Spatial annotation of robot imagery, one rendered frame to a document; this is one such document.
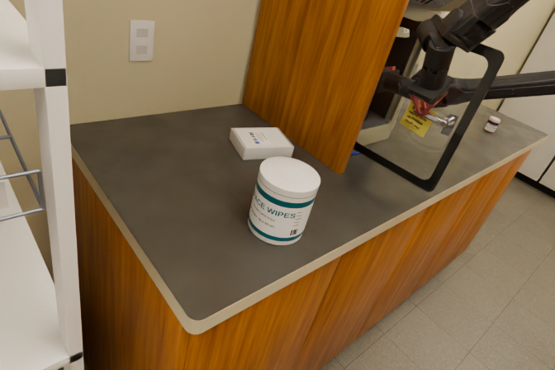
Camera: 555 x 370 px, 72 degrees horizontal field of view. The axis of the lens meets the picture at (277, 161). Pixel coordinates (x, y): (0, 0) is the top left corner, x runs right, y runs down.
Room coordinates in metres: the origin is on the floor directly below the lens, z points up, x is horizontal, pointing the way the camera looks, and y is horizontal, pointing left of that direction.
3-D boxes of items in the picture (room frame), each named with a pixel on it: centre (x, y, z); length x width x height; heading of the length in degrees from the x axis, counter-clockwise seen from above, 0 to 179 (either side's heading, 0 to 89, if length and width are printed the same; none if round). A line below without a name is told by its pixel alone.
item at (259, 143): (1.02, 0.06, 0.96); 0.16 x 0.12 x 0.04; 123
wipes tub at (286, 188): (0.69, -0.03, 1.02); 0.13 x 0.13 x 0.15
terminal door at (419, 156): (1.02, -0.31, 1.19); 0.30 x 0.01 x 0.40; 54
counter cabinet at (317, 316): (1.40, -0.34, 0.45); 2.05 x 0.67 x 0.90; 138
